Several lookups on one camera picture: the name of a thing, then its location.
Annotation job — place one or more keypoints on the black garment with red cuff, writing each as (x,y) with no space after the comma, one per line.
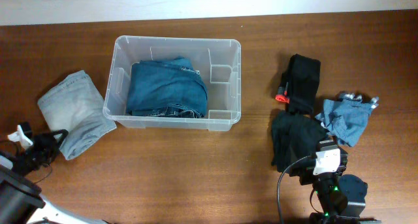
(299,84)

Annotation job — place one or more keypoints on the light blue denim shirt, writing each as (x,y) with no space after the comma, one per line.
(347,117)

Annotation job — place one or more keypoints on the clear plastic storage bin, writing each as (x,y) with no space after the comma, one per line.
(218,62)

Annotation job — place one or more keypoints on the dark blue jeans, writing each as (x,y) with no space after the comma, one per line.
(169,88)

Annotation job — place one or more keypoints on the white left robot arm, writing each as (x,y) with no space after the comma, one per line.
(22,200)

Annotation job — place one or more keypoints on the light grey-blue jeans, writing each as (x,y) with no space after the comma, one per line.
(76,106)

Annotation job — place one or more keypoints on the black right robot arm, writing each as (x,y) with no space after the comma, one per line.
(341,196)

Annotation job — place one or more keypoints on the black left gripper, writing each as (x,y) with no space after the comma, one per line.
(46,150)

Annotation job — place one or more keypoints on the black folded garment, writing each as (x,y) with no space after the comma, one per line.
(294,136)

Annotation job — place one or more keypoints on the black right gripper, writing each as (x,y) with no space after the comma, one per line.
(305,170)

